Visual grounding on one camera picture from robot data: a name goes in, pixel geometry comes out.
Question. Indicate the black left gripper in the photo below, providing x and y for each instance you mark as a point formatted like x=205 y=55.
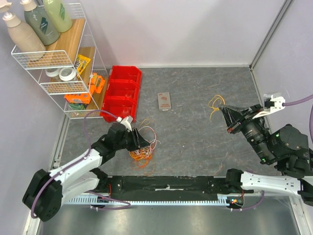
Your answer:
x=139 y=142

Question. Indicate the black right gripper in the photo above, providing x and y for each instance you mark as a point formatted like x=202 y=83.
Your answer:
x=237 y=121

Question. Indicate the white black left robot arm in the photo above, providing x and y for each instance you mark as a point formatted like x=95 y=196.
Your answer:
x=48 y=190

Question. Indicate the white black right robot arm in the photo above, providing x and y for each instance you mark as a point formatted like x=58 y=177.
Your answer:
x=287 y=149

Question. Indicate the red plastic bin near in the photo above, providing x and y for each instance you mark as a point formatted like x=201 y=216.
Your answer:
x=120 y=106

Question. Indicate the red plastic bin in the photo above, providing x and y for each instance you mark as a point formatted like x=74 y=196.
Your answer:
x=120 y=106
x=127 y=73
x=122 y=88

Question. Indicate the red plastic bin middle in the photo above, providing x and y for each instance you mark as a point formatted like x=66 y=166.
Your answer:
x=122 y=88

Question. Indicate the orange snack box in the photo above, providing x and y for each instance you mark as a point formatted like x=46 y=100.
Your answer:
x=84 y=98

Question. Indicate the red plastic bin far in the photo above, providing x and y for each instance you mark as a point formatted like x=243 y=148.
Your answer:
x=127 y=73

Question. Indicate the orange green small boxes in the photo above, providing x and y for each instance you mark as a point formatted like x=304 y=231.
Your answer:
x=96 y=83

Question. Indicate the green packet bottom shelf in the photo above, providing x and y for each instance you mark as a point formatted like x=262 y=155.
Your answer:
x=76 y=106

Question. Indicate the yellow candy bag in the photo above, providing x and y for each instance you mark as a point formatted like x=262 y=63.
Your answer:
x=81 y=63

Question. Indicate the white tape roll right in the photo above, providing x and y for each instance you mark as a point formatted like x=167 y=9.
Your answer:
x=67 y=74

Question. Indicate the white tape roll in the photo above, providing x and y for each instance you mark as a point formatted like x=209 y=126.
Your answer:
x=52 y=72
x=67 y=74

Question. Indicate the white tape roll left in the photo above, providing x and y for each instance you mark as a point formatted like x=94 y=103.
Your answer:
x=52 y=72

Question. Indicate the beige pump bottle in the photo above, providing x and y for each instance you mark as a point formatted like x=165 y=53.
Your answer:
x=22 y=33

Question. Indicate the light green bottle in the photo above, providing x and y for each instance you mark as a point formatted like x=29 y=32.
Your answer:
x=58 y=14

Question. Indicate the grey green pump bottle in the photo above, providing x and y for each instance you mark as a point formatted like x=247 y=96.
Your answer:
x=40 y=22

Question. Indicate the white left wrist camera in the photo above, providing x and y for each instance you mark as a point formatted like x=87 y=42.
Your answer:
x=126 y=121

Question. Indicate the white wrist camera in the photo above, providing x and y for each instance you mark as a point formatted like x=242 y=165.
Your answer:
x=272 y=103
x=126 y=121

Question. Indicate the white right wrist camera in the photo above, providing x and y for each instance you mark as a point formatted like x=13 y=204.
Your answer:
x=272 y=103

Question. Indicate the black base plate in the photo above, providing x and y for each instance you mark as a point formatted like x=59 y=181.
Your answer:
x=165 y=188

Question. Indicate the light blue cable duct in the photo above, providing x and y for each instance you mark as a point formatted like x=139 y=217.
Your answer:
x=94 y=200

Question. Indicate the white wire shelf rack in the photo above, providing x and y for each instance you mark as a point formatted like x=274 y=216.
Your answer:
x=62 y=54

